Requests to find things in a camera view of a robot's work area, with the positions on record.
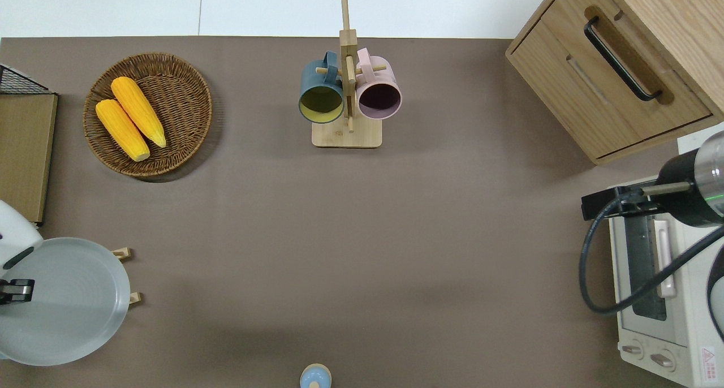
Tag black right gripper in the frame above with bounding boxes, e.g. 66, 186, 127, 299
581, 148, 714, 229

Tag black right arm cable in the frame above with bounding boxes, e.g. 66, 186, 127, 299
579, 190, 724, 315

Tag gray plate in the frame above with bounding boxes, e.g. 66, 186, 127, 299
0, 237, 131, 367

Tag blue call bell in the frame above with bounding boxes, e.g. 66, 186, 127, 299
300, 364, 332, 388

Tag dark blue mug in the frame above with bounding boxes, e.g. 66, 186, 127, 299
298, 51, 346, 124

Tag yellow corn cob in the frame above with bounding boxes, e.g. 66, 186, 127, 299
111, 76, 167, 148
95, 98, 151, 162

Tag wooden plate rack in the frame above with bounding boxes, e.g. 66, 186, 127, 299
111, 247, 142, 305

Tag pink mug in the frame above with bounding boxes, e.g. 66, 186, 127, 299
355, 48, 403, 120

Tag wooden drawer cabinet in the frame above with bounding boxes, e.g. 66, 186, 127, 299
505, 0, 724, 166

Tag brown table mat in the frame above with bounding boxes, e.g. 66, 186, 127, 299
0, 36, 724, 388

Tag black cabinet handle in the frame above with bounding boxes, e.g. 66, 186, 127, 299
584, 16, 663, 102

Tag wooden mug tree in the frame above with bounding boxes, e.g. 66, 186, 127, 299
311, 0, 388, 149

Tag wire grid wooden shelf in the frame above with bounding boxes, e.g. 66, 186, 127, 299
0, 64, 58, 226

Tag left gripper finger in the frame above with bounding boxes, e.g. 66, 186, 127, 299
0, 279, 35, 305

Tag white toaster oven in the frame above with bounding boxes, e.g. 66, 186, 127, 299
608, 176, 724, 388

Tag brown wicker basket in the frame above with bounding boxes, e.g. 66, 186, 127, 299
83, 52, 213, 178

